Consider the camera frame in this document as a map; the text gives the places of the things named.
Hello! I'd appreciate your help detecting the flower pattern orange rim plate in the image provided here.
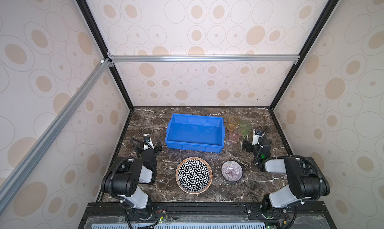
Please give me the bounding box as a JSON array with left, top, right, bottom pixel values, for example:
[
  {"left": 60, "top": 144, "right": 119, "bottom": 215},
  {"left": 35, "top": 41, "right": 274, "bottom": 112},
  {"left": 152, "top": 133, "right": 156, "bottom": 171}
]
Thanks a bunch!
[{"left": 175, "top": 157, "right": 213, "bottom": 195}]

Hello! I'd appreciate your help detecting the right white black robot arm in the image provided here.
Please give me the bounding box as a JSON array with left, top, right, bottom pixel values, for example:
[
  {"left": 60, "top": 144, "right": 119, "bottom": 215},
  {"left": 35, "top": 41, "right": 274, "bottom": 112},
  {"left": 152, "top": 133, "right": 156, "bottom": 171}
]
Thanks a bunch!
[{"left": 242, "top": 137, "right": 331, "bottom": 214}]

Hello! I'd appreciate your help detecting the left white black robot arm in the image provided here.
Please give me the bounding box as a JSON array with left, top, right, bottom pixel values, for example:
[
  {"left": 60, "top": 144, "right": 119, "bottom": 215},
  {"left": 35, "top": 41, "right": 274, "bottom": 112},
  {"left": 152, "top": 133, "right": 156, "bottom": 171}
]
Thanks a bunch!
[{"left": 101, "top": 146, "right": 162, "bottom": 217}]

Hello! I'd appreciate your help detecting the blue plastic bin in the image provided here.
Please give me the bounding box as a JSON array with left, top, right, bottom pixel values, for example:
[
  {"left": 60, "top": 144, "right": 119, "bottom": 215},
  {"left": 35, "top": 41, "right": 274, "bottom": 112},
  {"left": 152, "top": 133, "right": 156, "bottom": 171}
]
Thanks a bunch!
[{"left": 165, "top": 113, "right": 225, "bottom": 153}]

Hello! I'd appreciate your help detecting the green translucent cup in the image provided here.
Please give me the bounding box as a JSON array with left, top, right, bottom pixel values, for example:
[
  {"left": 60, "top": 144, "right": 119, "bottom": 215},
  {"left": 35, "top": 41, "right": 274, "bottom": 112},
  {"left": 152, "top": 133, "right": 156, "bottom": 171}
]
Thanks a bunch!
[{"left": 239, "top": 120, "right": 253, "bottom": 138}]

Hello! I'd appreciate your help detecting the pink translucent cup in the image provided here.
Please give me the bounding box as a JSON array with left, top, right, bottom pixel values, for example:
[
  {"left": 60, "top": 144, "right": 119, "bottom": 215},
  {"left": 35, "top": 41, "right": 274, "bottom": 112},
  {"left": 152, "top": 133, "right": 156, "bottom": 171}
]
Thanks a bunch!
[{"left": 229, "top": 129, "right": 241, "bottom": 143}]

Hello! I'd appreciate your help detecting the purple striped small bowl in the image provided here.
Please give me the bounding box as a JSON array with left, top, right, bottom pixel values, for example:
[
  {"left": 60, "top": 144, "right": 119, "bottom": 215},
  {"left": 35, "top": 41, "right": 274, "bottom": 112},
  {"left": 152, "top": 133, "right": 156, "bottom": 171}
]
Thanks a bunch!
[{"left": 221, "top": 161, "right": 243, "bottom": 183}]

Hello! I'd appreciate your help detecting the yellow translucent cup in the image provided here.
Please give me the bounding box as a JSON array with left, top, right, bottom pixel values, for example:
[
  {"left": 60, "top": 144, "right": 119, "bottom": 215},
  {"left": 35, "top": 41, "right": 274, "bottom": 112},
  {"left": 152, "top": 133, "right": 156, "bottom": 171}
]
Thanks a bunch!
[{"left": 227, "top": 115, "right": 241, "bottom": 131}]

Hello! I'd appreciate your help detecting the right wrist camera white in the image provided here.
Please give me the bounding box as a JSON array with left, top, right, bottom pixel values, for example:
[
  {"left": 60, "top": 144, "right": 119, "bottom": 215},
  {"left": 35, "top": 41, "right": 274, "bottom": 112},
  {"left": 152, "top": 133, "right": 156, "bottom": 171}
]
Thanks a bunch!
[{"left": 252, "top": 129, "right": 262, "bottom": 145}]

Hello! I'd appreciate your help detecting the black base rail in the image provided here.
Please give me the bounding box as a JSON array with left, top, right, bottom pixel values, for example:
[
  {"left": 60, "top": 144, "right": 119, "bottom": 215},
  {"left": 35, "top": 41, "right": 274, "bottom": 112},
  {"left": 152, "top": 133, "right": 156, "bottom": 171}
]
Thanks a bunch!
[{"left": 79, "top": 202, "right": 336, "bottom": 229}]

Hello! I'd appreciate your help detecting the horizontal aluminium back rail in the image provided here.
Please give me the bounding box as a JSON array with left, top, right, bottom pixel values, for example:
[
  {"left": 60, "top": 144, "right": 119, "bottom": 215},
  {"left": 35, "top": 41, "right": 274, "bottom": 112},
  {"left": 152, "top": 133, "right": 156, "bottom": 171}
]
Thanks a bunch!
[{"left": 111, "top": 54, "right": 300, "bottom": 63}]

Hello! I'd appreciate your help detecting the left diagonal aluminium rail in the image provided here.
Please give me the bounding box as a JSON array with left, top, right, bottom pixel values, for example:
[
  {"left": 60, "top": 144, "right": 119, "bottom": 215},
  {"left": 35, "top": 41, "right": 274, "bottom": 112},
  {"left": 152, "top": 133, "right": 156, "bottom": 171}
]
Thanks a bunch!
[{"left": 1, "top": 58, "right": 112, "bottom": 213}]

